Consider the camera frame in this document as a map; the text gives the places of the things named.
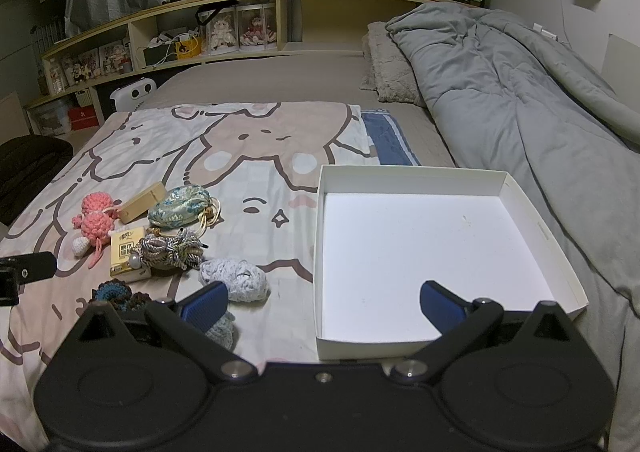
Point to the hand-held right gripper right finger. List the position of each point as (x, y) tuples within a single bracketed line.
[(439, 304)]

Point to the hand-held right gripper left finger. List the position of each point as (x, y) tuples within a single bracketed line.
[(205, 306)]

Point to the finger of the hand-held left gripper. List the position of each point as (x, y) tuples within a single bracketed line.
[(32, 265), (7, 291)]

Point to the white cardboard box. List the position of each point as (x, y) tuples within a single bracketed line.
[(425, 242)]

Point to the pink crochet toy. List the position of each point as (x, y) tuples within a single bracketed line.
[(95, 224)]

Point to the dark crochet flower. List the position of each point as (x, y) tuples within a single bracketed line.
[(112, 294)]

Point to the yellow tissue pack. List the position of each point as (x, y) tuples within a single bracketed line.
[(122, 257)]

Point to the light blue crochet piece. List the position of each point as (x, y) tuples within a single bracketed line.
[(222, 332)]

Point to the grey white crochet piece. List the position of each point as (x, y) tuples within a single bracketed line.
[(235, 279)]

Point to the dark brown cushion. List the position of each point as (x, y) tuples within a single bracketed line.
[(30, 172)]

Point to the blue floral brocade pouch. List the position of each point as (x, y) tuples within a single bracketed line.
[(177, 209)]

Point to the oval wooden box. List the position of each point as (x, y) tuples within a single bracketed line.
[(142, 202)]

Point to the clear plastic storage bin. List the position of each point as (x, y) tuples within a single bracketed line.
[(49, 118)]

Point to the red box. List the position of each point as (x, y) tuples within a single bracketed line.
[(81, 119)]

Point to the cartoon printed blanket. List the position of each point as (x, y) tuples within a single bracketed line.
[(250, 142)]

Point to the blue towel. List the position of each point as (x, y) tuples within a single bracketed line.
[(387, 137)]

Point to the clear plastic bottle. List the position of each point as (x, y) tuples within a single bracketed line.
[(55, 77)]

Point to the white device with dark eyes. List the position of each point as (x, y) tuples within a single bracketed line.
[(132, 94)]

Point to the framed figure picture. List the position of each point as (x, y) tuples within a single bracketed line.
[(80, 67), (115, 57)]

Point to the grey duvet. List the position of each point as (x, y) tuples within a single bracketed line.
[(500, 97)]

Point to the beige fluffy pillow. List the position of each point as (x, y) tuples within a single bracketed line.
[(392, 62), (369, 79)]

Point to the taupe bed sheet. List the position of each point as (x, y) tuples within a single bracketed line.
[(280, 79)]

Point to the dark green box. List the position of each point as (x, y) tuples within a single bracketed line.
[(159, 56)]

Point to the yellow mug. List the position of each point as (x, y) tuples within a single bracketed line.
[(188, 48)]

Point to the doll in clear box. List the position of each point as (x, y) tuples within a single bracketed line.
[(219, 32), (256, 27)]

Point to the wooden headboard shelf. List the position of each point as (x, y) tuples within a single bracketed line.
[(310, 22)]

